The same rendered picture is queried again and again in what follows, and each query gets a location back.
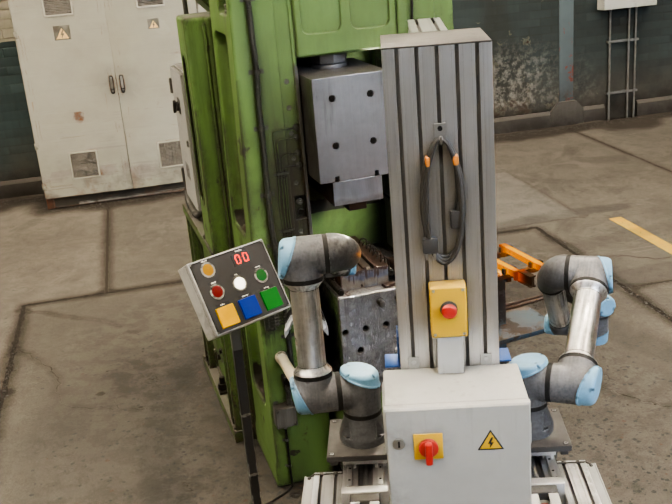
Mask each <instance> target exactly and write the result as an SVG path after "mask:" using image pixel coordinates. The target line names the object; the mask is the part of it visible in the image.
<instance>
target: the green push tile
mask: <svg viewBox="0 0 672 504"><path fill-rule="evenodd" d="M260 295H261V298H262V300H263V302H264V305H265V307H266V309H267V311H269V310H272V309H274V308H277V307H279V306H282V305H283V304H284V303H283V301H282V299H281V296H280V294H279V292H278V290H277V287H276V286H275V287H272V288H269V289H267V290H264V291H262V292H260Z"/></svg>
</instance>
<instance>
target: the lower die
mask: <svg viewBox="0 0 672 504"><path fill-rule="evenodd" d="M349 237H351V238H352V239H354V240H355V241H356V242H357V243H358V245H359V246H360V249H361V254H362V255H363V256H364V257H365V258H366V259H367V260H368V261H369V262H370V263H372V264H373V265H374V269H371V270H366V267H365V266H364V265H363V264H362V263H361V262H360V261H359V262H358V264H357V265H356V269H357V270H356V274H354V275H349V276H341V277H334V278H335V281H336V282H337V283H338V285H339V286H340V287H341V288H342V289H343V290H344V291H349V290H354V289H359V288H364V287H369V286H375V285H380V284H382V283H385V282H388V281H389V278H388V265H387V264H386V263H385V262H384V261H383V260H382V262H380V260H381V259H380V258H379V257H378V259H376V257H377V255H376V254H374V256H373V251H372V250H371V252H369V250H370V249H369V248H368V247H367V249H366V245H365V244H364V246H362V244H363V242H362V241H360V243H359V239H358V238H357V237H356V236H349ZM361 285H363V287H361Z"/></svg>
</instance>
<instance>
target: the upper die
mask: <svg viewBox="0 0 672 504"><path fill-rule="evenodd" d="M307 175H308V174H307ZM308 184H309V185H311V186H312V187H313V188H314V189H315V190H316V191H317V192H319V193H320V194H321V195H322V196H323V197H324V198H326V199H327V200H328V201H329V202H330V203H331V204H332V205H334V206H340V205H347V204H353V203H359V202H365V201H371V200H377V199H383V187H382V175H378V174H376V173H375V176H371V177H364V178H358V179H352V180H346V181H338V180H337V179H336V178H335V182H333V183H327V184H319V183H318V182H317V181H316V180H314V179H313V178H312V177H311V176H310V175H308Z"/></svg>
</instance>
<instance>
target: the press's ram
mask: <svg viewBox="0 0 672 504"><path fill-rule="evenodd" d="M346 61H347V63H348V65H347V66H345V67H341V68H335V69H312V68H311V64H312V63H305V64H297V67H298V78H299V88H300V99H301V110H302V121H303V132H304V142H305V153H306V164H307V174H308V175H310V176H311V177H312V178H313V179H314V180H316V181H317V182H318V183H319V184H327V183H333V182H335V178H336V179H337V180H338V181H346V180H352V179H358V178H364V177H371V176H375V173H376V174H378V175H383V174H389V172H388V156H387V141H386V125H385V109H384V93H383V77H382V68H380V67H377V66H375V65H372V64H369V63H366V62H363V61H360V60H358V59H355V58H347V59H346Z"/></svg>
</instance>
